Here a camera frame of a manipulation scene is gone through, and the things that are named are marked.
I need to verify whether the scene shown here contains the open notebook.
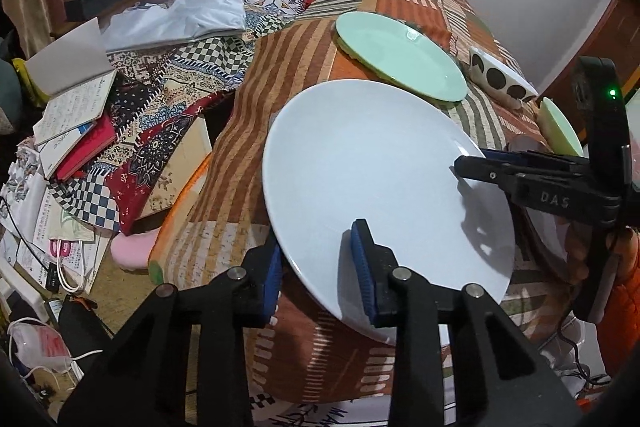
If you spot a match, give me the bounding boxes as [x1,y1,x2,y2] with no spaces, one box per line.
[26,18,116,145]

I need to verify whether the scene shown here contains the red book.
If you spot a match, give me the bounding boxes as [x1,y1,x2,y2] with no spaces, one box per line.
[54,113,116,181]

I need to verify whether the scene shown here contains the patchwork striped bedspread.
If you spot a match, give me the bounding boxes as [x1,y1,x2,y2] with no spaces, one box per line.
[49,0,586,427]

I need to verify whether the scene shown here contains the mint green bowl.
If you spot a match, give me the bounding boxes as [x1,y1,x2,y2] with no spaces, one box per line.
[537,98,584,157]

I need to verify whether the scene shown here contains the person's right hand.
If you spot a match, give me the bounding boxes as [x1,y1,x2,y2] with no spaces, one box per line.
[564,223,637,284]

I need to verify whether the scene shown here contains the white bowl black dots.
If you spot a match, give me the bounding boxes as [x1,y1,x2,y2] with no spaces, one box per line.
[469,46,538,110]

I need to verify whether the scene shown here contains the white plastic bag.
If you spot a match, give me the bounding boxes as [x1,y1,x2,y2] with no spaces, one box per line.
[9,321,73,373]

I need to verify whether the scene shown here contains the white plate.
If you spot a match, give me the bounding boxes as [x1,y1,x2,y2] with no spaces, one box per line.
[262,79,515,344]

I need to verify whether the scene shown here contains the mint green plate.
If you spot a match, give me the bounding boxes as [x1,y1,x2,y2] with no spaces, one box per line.
[335,12,468,103]

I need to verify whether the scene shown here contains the white cloth sheet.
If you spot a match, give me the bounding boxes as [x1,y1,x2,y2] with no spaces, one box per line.
[102,0,246,52]

